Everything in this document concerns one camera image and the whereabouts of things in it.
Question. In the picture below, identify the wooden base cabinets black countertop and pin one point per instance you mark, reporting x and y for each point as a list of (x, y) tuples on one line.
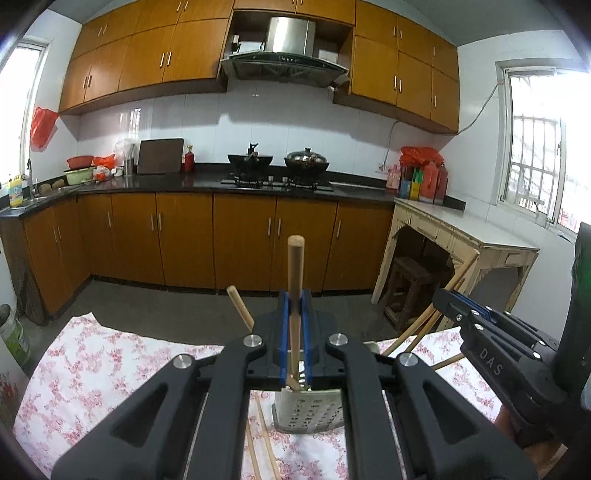
[(184, 235)]

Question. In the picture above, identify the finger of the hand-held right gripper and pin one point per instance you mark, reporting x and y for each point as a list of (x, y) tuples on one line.
[(450, 307), (512, 330)]

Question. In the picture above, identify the floral tablecloth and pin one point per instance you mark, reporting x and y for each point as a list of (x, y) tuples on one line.
[(120, 369)]

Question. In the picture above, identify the hanging red plastic bag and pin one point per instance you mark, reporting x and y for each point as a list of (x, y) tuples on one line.
[(44, 127)]

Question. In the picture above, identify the wooden wall cabinets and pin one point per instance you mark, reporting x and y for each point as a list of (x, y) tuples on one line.
[(175, 50)]

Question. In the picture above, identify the sink faucet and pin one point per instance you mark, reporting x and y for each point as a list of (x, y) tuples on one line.
[(31, 177)]

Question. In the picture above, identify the wooden stool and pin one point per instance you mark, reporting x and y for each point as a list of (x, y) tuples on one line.
[(408, 286)]

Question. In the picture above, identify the small red bottle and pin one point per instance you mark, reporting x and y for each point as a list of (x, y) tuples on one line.
[(189, 160)]

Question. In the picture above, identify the gas stove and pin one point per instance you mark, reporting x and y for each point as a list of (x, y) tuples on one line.
[(277, 183)]

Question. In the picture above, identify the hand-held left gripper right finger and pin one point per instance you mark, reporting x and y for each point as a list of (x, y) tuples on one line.
[(308, 337)]

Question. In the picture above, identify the wooden chopstick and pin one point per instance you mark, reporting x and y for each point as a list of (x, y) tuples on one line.
[(295, 267), (240, 307), (422, 332), (268, 443), (253, 450), (448, 362), (464, 271)]

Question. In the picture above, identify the barred window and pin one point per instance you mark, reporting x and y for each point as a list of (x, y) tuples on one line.
[(540, 147)]

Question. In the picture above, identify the colourful cartons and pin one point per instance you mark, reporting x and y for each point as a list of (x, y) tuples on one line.
[(411, 184)]

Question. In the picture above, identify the cream side table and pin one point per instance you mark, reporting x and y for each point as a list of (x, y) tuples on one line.
[(461, 226)]

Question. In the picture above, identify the steel range hood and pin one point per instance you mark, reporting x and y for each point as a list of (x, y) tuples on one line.
[(288, 46)]

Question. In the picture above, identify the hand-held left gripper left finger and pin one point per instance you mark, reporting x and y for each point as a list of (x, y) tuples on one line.
[(282, 337)]

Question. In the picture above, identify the perforated metal utensil holder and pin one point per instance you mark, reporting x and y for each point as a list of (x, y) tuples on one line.
[(304, 410)]

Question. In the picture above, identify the dark cutting board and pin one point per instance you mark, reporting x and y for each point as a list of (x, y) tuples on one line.
[(160, 157)]

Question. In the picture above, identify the red box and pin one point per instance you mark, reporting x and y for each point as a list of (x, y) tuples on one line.
[(569, 219)]

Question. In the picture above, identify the yellow dish soap bottle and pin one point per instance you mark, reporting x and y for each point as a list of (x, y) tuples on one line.
[(16, 193)]

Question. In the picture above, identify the person's right hand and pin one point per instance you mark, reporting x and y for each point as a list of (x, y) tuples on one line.
[(508, 424)]

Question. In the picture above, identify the red and white plastic bag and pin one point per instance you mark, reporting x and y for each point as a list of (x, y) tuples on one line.
[(103, 168)]

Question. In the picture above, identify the red basin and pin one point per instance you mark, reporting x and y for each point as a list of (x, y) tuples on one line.
[(81, 162)]

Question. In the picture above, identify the white and green bucket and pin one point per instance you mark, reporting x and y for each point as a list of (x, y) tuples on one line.
[(13, 337)]

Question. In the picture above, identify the green basin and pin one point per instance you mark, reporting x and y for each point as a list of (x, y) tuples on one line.
[(79, 177)]

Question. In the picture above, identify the large red bottles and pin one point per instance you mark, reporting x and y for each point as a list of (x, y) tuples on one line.
[(435, 182)]

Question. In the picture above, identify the black wok with lid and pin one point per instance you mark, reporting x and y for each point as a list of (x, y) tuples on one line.
[(307, 160)]

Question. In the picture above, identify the crumpled red plastic bag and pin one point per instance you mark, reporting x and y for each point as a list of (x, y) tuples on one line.
[(421, 156)]

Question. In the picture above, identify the steel cup with white bag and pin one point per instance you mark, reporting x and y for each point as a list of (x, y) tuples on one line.
[(127, 159)]

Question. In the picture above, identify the sliding window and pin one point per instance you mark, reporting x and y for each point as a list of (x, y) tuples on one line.
[(23, 92)]

